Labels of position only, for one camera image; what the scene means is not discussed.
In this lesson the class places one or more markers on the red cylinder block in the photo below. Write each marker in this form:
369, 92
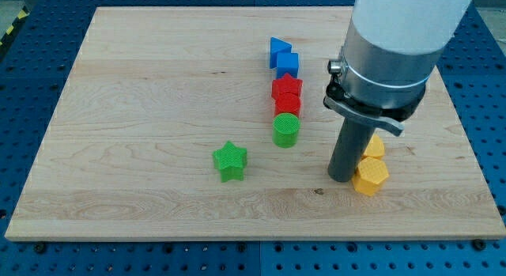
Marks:
287, 103

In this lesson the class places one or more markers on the yellow block behind rod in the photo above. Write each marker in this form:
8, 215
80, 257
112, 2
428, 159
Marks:
375, 148

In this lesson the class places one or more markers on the blue cube block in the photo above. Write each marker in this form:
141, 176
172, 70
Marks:
287, 63

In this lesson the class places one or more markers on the green star block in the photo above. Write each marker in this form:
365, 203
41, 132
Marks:
230, 161

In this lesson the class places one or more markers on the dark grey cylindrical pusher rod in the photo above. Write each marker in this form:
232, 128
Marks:
352, 141

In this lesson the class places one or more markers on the yellow hexagon block front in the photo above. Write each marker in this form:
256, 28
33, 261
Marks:
370, 175

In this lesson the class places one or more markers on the black clamp with metal lever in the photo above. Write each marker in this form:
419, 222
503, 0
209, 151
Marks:
365, 114

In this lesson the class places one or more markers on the green cylinder block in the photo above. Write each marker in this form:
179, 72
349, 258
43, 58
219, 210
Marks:
286, 128

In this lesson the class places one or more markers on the blue triangle block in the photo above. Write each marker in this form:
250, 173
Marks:
278, 46

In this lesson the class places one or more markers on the light wooden board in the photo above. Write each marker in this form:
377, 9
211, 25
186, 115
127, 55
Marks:
127, 155

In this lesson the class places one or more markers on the red star block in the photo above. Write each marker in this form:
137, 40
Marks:
286, 84

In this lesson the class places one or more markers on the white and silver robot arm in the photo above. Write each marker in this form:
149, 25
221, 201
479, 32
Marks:
392, 47

